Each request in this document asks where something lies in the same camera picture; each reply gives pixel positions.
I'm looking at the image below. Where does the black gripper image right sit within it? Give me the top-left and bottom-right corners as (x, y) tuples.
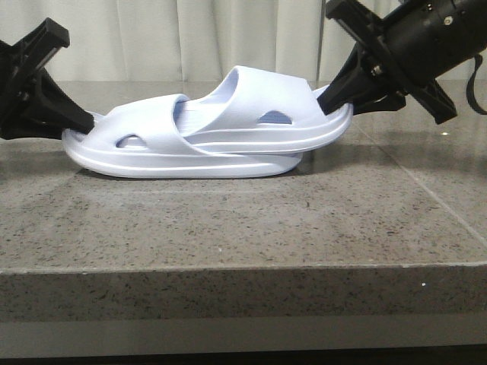
(317, 1), (457, 124)

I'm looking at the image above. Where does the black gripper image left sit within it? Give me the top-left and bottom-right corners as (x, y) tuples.
(1, 17), (94, 140)

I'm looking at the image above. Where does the light blue slipper image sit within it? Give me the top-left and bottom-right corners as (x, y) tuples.
(173, 66), (353, 154)
(62, 94), (303, 179)

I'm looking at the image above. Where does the beige pleated curtain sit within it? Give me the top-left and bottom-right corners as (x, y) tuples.
(1, 1), (354, 81)

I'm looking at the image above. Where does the black strap cable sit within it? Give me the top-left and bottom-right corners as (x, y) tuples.
(466, 54), (487, 116)

